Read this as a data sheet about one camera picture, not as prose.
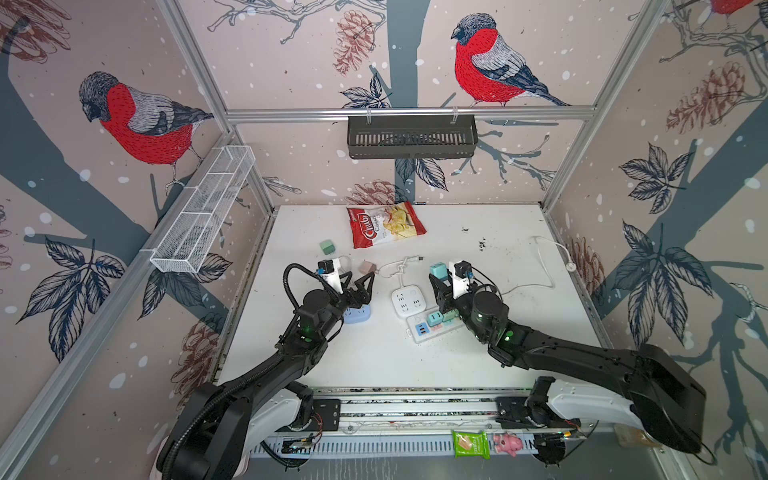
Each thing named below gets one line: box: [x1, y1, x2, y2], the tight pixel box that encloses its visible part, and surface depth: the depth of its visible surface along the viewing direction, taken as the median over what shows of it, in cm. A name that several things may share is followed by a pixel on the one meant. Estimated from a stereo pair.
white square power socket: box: [391, 285, 427, 318], surface depth 94 cm
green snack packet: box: [452, 430, 491, 460], surface depth 70 cm
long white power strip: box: [406, 313, 465, 343], surface depth 87 cm
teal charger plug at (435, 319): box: [427, 311, 444, 327], surface depth 85 cm
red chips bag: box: [346, 201, 427, 249], surface depth 112 cm
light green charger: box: [319, 239, 336, 255], surface depth 109 cm
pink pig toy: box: [493, 433, 523, 457], surface depth 70 cm
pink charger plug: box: [358, 260, 377, 275], surface depth 103 cm
